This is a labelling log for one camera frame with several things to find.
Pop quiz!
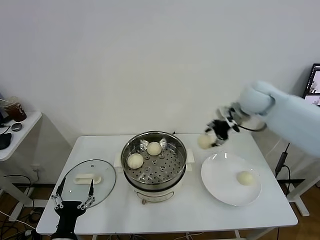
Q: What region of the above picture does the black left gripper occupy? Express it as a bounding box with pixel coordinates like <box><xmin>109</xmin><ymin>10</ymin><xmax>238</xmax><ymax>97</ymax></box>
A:
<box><xmin>51</xmin><ymin>177</ymin><xmax>96</xmax><ymax>234</ymax></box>

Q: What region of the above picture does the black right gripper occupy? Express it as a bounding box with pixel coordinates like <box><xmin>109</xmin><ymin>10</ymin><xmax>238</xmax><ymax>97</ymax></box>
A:
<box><xmin>204</xmin><ymin>119</ymin><xmax>233</xmax><ymax>148</ymax></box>

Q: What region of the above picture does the glass lid with white handle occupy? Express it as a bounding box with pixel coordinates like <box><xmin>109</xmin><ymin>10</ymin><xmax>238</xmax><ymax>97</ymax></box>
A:
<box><xmin>59</xmin><ymin>158</ymin><xmax>117</xmax><ymax>209</ymax></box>

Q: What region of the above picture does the white steamed baozi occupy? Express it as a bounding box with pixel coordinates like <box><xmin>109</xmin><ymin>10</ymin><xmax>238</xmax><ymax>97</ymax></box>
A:
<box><xmin>146</xmin><ymin>141</ymin><xmax>162</xmax><ymax>156</ymax></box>
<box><xmin>127</xmin><ymin>153</ymin><xmax>145</xmax><ymax>169</ymax></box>
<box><xmin>236</xmin><ymin>170</ymin><xmax>255</xmax><ymax>186</ymax></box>
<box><xmin>197</xmin><ymin>134</ymin><xmax>213</xmax><ymax>150</ymax></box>

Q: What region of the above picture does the stainless steel steamer basket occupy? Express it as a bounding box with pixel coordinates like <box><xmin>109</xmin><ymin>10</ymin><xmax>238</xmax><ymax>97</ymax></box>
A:
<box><xmin>113</xmin><ymin>130</ymin><xmax>195</xmax><ymax>185</ymax></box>

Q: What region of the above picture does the white round plate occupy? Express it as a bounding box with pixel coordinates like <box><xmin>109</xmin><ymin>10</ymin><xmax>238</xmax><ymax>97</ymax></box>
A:
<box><xmin>200</xmin><ymin>152</ymin><xmax>263</xmax><ymax>207</ymax></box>

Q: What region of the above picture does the white side table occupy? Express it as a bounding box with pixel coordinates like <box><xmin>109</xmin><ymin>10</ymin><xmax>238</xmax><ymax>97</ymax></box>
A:
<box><xmin>0</xmin><ymin>110</ymin><xmax>74</xmax><ymax>222</ymax></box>
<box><xmin>251</xmin><ymin>117</ymin><xmax>320</xmax><ymax>217</ymax></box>

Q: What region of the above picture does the white electric cooker pot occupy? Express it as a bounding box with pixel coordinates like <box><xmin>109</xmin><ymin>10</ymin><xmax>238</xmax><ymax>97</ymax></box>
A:
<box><xmin>123</xmin><ymin>164</ymin><xmax>187</xmax><ymax>206</ymax></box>

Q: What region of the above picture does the plastic cup of iced coffee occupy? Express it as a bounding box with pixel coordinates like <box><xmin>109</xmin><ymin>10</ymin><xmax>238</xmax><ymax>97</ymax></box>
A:
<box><xmin>2</xmin><ymin>96</ymin><xmax>27</xmax><ymax>123</ymax></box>

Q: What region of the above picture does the dark grey laptop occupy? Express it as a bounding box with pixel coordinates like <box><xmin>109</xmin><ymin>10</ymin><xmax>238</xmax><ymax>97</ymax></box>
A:
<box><xmin>302</xmin><ymin>62</ymin><xmax>320</xmax><ymax>107</ymax></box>

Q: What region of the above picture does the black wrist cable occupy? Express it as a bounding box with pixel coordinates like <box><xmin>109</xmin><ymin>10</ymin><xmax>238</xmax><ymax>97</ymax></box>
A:
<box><xmin>234</xmin><ymin>122</ymin><xmax>269</xmax><ymax>133</ymax></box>

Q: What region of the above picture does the black floor cable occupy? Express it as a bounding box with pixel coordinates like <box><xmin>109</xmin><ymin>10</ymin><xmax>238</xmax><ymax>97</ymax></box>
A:
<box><xmin>3</xmin><ymin>174</ymin><xmax>35</xmax><ymax>208</ymax></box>

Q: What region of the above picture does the white charging cable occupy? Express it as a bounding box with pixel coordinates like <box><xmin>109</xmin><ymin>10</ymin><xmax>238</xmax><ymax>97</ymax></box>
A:
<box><xmin>265</xmin><ymin>138</ymin><xmax>282</xmax><ymax>161</ymax></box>

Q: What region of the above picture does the black cable with adapter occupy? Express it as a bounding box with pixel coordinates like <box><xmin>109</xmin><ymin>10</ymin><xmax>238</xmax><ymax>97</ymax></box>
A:
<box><xmin>274</xmin><ymin>142</ymin><xmax>293</xmax><ymax>198</ymax></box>

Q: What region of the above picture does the thin black desk cable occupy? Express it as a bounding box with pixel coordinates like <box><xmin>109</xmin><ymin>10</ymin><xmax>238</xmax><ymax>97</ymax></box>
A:
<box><xmin>0</xmin><ymin>123</ymin><xmax>12</xmax><ymax>136</ymax></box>

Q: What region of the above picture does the white cable under table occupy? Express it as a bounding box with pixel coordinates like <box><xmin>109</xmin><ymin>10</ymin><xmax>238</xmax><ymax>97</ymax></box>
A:
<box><xmin>186</xmin><ymin>231</ymin><xmax>208</xmax><ymax>240</ymax></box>

